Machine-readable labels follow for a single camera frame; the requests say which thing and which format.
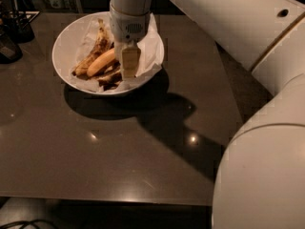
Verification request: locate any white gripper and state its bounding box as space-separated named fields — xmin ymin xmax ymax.
xmin=110 ymin=4 xmax=151 ymax=79

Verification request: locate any yellow banana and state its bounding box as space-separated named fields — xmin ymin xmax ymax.
xmin=87 ymin=49 xmax=116 ymax=77

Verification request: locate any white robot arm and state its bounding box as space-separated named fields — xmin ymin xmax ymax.
xmin=110 ymin=0 xmax=305 ymax=229

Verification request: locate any brown banana peel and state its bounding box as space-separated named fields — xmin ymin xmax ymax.
xmin=71 ymin=18 xmax=122 ymax=91

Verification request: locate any white ceramic bowl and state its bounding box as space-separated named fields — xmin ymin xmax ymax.
xmin=51 ymin=10 xmax=166 ymax=97

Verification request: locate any white paper liner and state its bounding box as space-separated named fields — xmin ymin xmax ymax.
xmin=66 ymin=12 xmax=164 ymax=96

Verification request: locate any black utensil holder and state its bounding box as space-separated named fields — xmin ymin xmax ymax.
xmin=0 ymin=0 xmax=34 ymax=43

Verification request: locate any dark kitchen appliance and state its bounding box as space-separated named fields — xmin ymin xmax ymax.
xmin=0 ymin=27 xmax=23 ymax=64

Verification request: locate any black floor cable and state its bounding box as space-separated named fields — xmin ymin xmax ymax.
xmin=0 ymin=219 xmax=60 ymax=229

